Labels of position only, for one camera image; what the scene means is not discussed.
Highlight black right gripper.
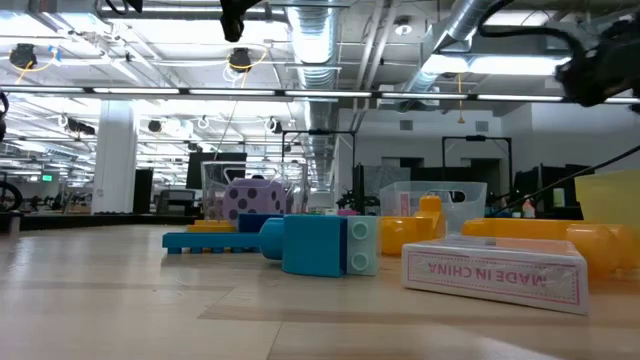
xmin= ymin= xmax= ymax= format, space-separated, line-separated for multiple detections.
xmin=554 ymin=19 xmax=640 ymax=109

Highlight purple foam dice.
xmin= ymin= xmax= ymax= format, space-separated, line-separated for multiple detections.
xmin=222 ymin=178 xmax=289 ymax=225

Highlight blue toy brick plate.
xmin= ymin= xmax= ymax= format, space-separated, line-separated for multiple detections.
xmin=162 ymin=231 xmax=275 ymax=255

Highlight black ceiling device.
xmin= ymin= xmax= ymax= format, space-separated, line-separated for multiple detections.
xmin=8 ymin=42 xmax=40 ymax=70
xmin=227 ymin=46 xmax=254 ymax=74

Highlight yellow translucent plastic bin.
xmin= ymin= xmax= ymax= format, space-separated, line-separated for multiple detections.
xmin=574 ymin=169 xmax=640 ymax=229

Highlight black monitor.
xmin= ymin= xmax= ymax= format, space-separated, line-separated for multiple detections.
xmin=185 ymin=151 xmax=248 ymax=190

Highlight long ceiling light strip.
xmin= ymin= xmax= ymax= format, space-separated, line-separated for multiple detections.
xmin=0 ymin=85 xmax=640 ymax=105

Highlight white column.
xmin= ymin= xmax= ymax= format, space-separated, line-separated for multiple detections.
xmin=91 ymin=99 xmax=138 ymax=215

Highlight shallow clear plastic container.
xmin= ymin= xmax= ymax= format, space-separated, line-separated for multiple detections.
xmin=378 ymin=180 xmax=489 ymax=236

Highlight black cabinet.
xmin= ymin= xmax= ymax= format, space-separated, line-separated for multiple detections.
xmin=133 ymin=168 xmax=155 ymax=215

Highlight blue cloud-shaped toy brick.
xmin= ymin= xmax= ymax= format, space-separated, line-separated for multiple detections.
xmin=258 ymin=214 xmax=380 ymax=279

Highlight round silver ventilation duct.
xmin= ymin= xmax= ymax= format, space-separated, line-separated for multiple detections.
xmin=285 ymin=0 xmax=342 ymax=194

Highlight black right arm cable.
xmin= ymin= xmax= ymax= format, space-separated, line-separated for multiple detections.
xmin=477 ymin=0 xmax=586 ymax=56

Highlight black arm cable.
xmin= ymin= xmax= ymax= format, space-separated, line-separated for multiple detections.
xmin=102 ymin=0 xmax=145 ymax=15
xmin=477 ymin=0 xmax=586 ymax=56

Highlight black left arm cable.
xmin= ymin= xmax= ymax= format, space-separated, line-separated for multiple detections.
xmin=102 ymin=0 xmax=145 ymax=15

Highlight slanted silver ventilation duct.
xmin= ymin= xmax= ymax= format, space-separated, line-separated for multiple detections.
xmin=399 ymin=0 xmax=504 ymax=96

